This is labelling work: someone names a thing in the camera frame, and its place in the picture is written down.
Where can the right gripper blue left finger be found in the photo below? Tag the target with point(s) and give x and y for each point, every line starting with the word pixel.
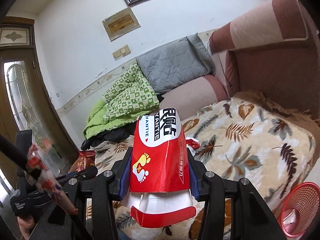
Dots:
pixel 124 174

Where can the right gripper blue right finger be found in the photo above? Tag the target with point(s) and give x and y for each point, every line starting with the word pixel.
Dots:
pixel 193 181

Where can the small red snack packet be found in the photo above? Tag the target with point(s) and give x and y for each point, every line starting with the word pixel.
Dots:
pixel 85 160

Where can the person's left hand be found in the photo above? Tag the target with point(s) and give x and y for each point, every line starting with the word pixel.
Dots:
pixel 26 224

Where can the black garment on sofa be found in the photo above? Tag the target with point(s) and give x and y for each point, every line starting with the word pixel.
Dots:
pixel 115 136

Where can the leaf-patterned beige blanket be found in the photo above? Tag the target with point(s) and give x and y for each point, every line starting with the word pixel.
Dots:
pixel 272 147

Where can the green patterned quilt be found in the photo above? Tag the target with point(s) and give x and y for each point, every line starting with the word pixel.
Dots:
pixel 130 97

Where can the wooden glass-panel door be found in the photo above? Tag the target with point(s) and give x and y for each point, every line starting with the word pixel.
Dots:
pixel 25 102

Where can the grey quilted cushion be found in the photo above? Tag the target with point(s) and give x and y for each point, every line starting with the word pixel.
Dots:
pixel 176 63

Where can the red plastic mesh basket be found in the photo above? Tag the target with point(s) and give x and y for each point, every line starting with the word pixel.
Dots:
pixel 299 209

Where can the brown fringed throw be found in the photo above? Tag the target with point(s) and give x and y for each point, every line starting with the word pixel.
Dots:
pixel 282 107

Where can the brown fabric sofa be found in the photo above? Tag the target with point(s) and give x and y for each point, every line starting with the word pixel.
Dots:
pixel 273 48

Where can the beige wall switch plate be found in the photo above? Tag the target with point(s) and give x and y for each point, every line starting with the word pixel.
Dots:
pixel 122 52

